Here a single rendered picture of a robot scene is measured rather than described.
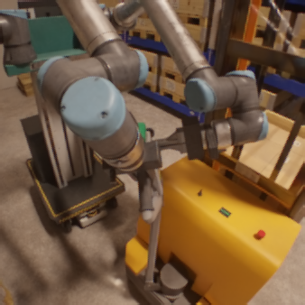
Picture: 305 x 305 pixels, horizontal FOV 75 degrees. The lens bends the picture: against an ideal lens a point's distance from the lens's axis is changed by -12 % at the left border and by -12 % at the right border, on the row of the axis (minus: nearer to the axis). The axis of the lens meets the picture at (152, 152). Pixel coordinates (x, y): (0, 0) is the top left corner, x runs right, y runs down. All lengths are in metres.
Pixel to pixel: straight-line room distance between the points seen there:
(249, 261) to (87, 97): 0.99
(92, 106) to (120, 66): 0.17
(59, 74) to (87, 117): 0.13
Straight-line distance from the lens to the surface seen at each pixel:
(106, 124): 0.31
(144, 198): 0.57
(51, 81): 0.41
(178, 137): 0.67
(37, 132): 1.91
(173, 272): 1.44
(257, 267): 1.13
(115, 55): 0.49
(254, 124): 0.69
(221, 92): 0.60
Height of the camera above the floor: 1.75
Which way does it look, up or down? 36 degrees down
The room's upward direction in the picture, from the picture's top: 4 degrees clockwise
